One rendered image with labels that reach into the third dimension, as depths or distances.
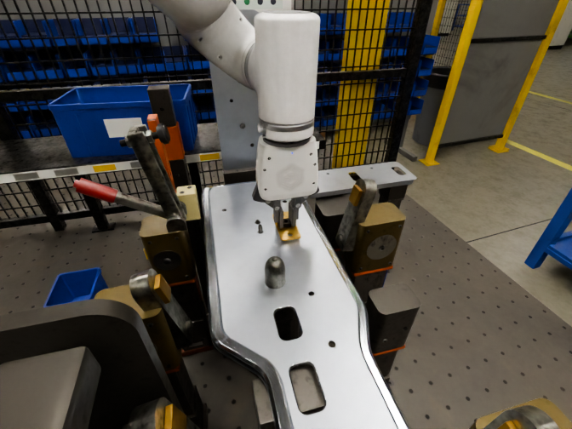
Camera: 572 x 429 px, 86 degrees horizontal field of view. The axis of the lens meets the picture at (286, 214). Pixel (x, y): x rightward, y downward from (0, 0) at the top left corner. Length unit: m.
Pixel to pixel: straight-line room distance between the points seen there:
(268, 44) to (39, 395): 0.39
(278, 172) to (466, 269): 0.73
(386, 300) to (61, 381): 0.40
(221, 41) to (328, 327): 0.42
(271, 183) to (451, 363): 0.58
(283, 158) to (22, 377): 0.38
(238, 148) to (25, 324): 0.60
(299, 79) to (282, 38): 0.05
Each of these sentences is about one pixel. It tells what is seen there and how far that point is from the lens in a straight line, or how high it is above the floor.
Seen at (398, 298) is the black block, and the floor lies 0.99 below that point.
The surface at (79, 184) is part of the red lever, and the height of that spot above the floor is 1.15.
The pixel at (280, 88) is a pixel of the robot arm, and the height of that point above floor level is 1.27.
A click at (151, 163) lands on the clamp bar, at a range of 0.48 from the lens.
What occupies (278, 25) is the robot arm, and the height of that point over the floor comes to 1.34.
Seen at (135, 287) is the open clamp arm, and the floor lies 1.10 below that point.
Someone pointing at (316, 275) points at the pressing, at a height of 1.00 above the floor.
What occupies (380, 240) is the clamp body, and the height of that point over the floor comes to 1.01.
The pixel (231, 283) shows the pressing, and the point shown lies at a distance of 0.50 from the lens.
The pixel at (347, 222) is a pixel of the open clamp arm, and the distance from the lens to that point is 0.56.
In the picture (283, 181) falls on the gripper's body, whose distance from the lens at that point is 0.50.
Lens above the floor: 1.37
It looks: 36 degrees down
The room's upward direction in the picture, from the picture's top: straight up
